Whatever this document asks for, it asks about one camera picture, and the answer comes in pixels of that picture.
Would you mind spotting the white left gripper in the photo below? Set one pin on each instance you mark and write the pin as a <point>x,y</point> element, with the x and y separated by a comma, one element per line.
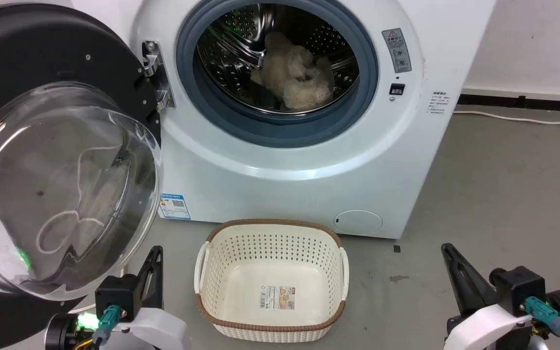
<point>163,328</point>

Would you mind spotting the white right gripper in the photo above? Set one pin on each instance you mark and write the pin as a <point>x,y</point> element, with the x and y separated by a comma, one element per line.
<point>484,328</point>

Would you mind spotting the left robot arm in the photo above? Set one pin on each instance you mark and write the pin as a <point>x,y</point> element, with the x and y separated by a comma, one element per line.
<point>63,333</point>

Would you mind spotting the white front-load washing machine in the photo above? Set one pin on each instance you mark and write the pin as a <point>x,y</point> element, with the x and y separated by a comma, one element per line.
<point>285,194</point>

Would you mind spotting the black door latch socket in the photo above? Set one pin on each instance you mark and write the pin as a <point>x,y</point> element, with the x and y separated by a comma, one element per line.
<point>397,89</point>

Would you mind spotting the chrome door hinge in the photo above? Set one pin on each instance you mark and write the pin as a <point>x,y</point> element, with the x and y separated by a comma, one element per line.
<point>156,63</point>

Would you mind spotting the black round washer door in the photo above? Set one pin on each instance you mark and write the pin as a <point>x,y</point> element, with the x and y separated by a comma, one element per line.
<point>27,48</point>

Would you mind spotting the blue energy label sticker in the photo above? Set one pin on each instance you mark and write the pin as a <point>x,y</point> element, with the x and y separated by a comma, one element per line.
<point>174,206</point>

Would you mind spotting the cream plastic laundry basket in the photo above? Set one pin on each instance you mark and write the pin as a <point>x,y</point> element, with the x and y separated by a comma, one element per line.
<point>241,272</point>

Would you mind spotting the basket product label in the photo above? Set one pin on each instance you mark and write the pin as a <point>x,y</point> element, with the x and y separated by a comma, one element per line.
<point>277,297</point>

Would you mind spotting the round white filter cover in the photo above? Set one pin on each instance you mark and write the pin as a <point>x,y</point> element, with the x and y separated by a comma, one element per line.
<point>358,222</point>

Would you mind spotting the small text sticker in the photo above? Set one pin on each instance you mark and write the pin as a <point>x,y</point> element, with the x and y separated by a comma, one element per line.
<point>439,103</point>

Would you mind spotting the black baseboard strip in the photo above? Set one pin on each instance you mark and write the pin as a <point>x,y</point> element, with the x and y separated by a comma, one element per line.
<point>528,103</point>

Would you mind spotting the grey warning label sticker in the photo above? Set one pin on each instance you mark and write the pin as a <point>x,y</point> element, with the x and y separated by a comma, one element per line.
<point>396,51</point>

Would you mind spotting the beige plush toy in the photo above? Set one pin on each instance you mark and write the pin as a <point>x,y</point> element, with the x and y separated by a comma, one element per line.
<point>294,78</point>

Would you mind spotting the perforated steel washer drum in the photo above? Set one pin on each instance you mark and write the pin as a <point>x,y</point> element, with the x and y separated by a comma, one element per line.
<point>241,29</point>

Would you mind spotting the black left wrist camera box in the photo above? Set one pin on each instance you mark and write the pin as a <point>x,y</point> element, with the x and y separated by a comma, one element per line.
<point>117,296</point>

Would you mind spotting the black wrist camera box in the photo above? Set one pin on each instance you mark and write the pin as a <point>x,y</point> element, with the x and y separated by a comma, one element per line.
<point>117,296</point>
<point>518,289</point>

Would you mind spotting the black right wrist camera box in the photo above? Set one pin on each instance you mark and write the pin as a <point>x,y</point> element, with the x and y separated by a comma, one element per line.
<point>518,289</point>

